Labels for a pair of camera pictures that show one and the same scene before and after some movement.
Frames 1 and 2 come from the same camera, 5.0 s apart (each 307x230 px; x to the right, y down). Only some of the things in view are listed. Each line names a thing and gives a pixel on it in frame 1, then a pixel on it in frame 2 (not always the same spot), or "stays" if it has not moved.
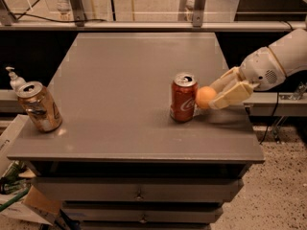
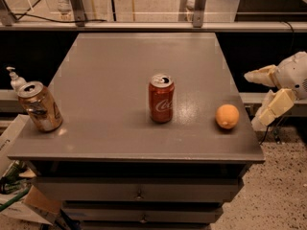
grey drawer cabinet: [119, 161] stays
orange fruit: [203, 96] to [226, 116]
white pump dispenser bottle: [14, 81] stays
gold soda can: [39, 106] stays
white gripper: [261, 70] to [295, 75]
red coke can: [183, 90] to [161, 87]
